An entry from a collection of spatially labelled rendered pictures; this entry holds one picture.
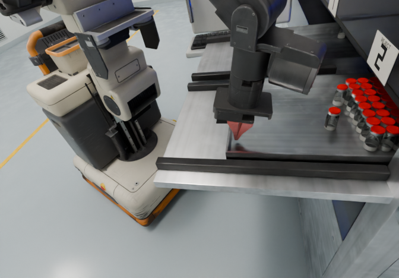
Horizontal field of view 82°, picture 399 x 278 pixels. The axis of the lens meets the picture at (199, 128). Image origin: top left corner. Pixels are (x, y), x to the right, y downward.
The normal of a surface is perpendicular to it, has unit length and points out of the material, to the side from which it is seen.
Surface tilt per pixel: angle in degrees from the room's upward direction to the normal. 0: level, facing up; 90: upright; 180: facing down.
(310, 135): 0
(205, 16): 90
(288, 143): 0
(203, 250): 0
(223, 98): 10
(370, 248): 90
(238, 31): 95
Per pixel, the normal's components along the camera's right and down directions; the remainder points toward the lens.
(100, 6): 0.79, 0.30
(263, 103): 0.01, -0.73
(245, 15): -0.53, 0.68
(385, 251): -0.18, 0.68
